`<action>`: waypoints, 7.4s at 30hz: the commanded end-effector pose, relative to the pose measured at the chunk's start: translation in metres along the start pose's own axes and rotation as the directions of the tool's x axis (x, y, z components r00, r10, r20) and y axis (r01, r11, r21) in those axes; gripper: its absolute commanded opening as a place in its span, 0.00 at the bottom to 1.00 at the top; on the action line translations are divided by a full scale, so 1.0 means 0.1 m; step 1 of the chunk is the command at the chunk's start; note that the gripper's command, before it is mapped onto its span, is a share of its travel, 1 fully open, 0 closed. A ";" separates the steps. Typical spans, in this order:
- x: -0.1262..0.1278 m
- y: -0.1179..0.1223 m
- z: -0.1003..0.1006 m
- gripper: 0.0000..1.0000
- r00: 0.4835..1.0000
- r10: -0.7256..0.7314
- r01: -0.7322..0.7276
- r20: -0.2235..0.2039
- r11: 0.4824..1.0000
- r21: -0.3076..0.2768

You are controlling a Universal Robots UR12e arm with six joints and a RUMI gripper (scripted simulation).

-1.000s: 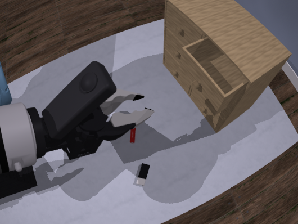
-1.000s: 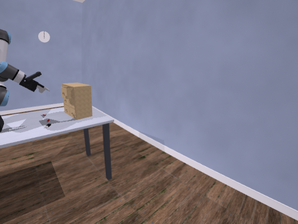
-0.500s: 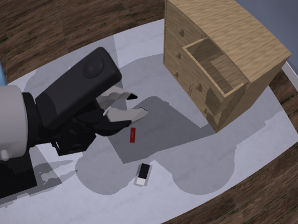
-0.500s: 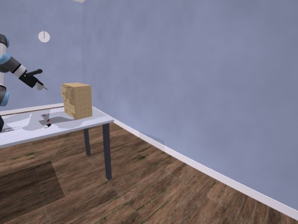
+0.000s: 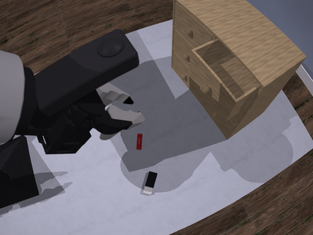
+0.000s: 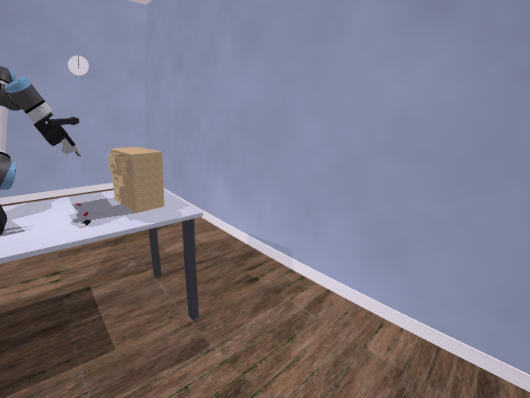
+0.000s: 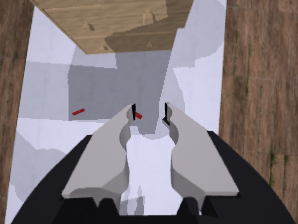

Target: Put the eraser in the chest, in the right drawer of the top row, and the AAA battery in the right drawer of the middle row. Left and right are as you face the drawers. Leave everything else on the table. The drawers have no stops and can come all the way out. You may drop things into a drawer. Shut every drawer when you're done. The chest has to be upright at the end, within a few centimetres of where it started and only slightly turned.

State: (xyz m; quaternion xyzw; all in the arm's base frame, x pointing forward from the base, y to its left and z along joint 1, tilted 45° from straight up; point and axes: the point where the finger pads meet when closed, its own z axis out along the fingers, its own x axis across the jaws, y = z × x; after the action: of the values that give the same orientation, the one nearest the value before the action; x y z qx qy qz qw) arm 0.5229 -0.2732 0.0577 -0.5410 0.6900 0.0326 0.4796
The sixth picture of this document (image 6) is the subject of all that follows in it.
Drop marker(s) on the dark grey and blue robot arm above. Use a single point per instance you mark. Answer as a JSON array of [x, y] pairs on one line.
[[16, 96]]

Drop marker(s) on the light brown wooden chest of drawers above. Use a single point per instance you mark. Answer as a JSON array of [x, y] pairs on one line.
[[147, 178]]

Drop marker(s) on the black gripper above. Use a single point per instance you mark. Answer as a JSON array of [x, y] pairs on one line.
[[57, 133]]

